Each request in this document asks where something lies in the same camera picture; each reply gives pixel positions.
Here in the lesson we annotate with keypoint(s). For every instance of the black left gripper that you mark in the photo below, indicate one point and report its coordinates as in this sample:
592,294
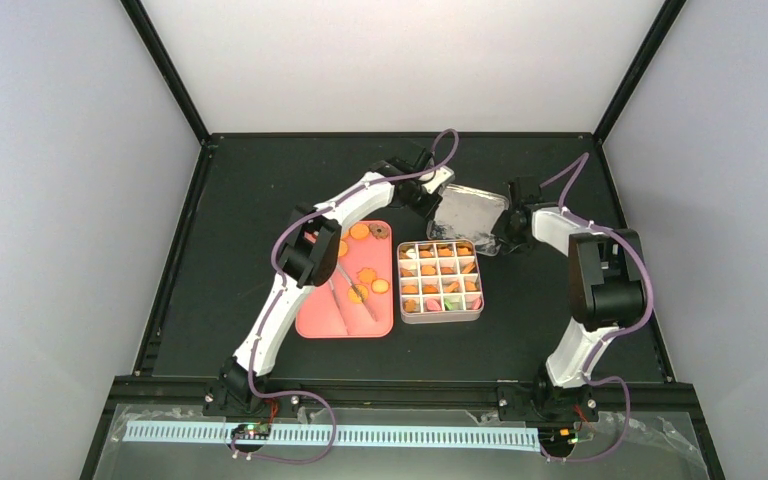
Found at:
428,208

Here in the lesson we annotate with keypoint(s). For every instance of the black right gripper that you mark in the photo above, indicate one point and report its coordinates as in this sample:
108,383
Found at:
512,247

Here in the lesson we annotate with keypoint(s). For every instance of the silver tin lid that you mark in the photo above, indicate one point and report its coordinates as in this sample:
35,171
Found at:
467,213

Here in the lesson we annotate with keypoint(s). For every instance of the silver metal tongs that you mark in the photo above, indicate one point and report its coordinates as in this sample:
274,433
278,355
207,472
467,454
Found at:
359,320

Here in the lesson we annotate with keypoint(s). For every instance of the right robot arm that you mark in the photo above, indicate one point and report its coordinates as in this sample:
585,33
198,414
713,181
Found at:
607,288

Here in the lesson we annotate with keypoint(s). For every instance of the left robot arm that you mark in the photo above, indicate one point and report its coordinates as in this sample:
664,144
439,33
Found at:
305,256

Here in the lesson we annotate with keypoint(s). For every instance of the flower cookie with dark centre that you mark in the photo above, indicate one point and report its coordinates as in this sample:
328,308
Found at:
379,231

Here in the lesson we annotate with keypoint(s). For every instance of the round orange cookie top right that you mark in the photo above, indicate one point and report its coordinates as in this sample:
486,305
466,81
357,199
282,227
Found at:
359,231

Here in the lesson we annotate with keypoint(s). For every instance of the metal tin with white dividers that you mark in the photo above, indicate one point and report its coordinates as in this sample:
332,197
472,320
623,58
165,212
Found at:
438,269

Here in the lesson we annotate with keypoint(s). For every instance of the pale flower cookie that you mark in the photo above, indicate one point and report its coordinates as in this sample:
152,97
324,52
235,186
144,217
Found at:
367,275

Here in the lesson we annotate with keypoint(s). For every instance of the pale oval cookie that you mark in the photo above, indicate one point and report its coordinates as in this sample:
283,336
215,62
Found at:
380,286

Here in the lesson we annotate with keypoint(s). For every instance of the pink cookie in tin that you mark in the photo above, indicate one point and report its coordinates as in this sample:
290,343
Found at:
432,305

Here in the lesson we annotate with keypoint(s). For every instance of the round cookie with red mark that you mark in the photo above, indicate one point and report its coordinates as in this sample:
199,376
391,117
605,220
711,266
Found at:
358,294

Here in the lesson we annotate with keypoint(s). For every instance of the pink plastic tray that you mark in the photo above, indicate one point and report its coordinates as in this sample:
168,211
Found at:
318,317

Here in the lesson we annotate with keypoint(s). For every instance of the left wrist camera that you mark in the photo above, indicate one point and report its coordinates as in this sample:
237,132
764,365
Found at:
436,181

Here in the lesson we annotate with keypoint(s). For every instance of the black front rail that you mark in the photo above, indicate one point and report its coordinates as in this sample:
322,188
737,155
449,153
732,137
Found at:
344,393

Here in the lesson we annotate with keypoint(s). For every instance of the white slotted cable duct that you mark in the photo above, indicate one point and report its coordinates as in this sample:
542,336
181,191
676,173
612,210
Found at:
438,437

